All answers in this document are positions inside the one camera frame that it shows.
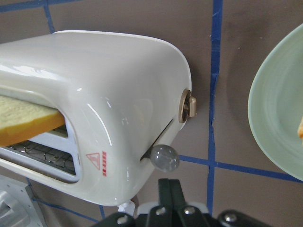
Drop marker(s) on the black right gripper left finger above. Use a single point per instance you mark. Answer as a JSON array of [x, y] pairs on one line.
[[162, 214]]

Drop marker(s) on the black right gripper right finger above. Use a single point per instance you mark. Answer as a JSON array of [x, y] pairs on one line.
[[183, 214]]

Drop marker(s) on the white toaster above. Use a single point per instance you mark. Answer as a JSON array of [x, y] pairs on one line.
[[123, 97]]

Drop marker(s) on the toast slice in toaster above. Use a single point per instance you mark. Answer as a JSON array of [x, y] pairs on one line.
[[22, 120]]

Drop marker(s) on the light green plate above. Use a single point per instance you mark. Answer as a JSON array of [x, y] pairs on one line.
[[275, 104]]

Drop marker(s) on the triangular yellow bread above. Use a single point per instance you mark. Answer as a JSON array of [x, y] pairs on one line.
[[300, 130]]

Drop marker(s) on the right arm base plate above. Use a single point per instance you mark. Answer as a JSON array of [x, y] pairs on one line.
[[17, 205]]

